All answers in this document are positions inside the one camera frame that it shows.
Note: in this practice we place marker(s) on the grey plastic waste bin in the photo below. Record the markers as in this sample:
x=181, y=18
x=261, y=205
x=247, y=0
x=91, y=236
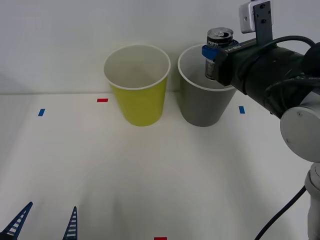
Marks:
x=205, y=107

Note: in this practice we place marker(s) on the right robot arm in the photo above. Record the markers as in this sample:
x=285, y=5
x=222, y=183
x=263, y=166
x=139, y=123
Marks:
x=275, y=75

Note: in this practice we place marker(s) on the black drink can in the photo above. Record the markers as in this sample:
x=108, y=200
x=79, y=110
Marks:
x=212, y=68

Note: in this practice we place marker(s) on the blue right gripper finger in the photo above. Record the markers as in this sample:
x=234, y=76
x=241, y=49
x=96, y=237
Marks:
x=235, y=42
x=210, y=52

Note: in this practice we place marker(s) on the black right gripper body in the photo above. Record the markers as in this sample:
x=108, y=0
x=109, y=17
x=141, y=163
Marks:
x=228, y=67

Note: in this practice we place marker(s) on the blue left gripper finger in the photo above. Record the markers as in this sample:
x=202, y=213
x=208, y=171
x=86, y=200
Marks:
x=17, y=223
x=72, y=227

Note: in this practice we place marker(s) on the yellow-green plastic waste bin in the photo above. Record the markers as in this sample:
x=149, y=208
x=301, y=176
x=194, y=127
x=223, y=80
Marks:
x=140, y=105

